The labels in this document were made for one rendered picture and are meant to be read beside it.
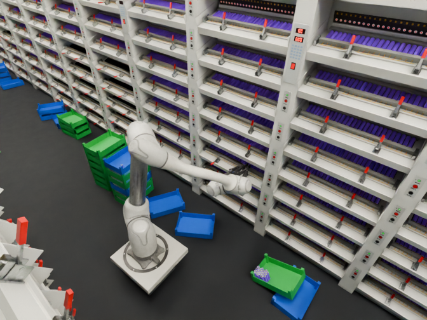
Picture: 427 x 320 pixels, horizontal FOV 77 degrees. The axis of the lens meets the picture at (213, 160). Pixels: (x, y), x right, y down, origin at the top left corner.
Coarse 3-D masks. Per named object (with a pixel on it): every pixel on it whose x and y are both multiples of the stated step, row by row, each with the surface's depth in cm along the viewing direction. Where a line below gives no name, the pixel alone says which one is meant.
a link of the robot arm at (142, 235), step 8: (128, 224) 168; (136, 224) 159; (144, 224) 160; (128, 232) 159; (136, 232) 156; (144, 232) 157; (152, 232) 161; (136, 240) 156; (144, 240) 157; (152, 240) 162; (136, 248) 160; (144, 248) 160; (152, 248) 165; (144, 256) 165
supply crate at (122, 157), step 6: (120, 150) 226; (126, 150) 233; (114, 156) 223; (120, 156) 228; (126, 156) 228; (108, 162) 219; (114, 162) 222; (120, 162) 222; (126, 162) 222; (114, 168) 211; (120, 168) 206; (126, 168) 212; (120, 174) 211
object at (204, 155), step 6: (204, 144) 220; (210, 144) 224; (198, 150) 217; (204, 150) 221; (204, 156) 218; (210, 156) 216; (210, 162) 216; (222, 162) 211; (228, 162) 210; (222, 168) 210; (228, 168) 206; (252, 174) 199; (252, 180) 196; (258, 180) 195; (252, 186) 198; (258, 186) 192
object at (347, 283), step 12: (420, 156) 115; (420, 168) 117; (408, 180) 123; (420, 192) 122; (408, 204) 128; (384, 216) 139; (408, 216) 131; (372, 228) 154; (384, 228) 142; (396, 228) 138; (372, 240) 151; (384, 240) 146; (360, 252) 160; (360, 264) 164; (372, 264) 158; (348, 276) 176; (360, 276) 169; (348, 288) 181
